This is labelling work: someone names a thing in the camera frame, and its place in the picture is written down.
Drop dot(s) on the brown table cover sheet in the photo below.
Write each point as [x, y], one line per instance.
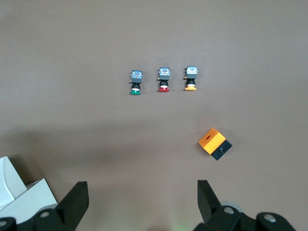
[72, 72]

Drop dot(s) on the yellow push button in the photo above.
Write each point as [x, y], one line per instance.
[191, 73]

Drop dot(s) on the red push button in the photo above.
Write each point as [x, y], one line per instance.
[164, 74]

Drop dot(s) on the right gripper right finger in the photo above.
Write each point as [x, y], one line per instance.
[209, 209]

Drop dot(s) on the orange black button box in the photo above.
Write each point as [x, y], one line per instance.
[211, 142]

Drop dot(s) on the green push button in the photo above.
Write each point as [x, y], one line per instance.
[136, 76]

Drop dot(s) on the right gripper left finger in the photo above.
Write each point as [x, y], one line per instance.
[69, 207]

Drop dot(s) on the white drawer cabinet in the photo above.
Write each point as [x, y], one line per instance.
[14, 204]

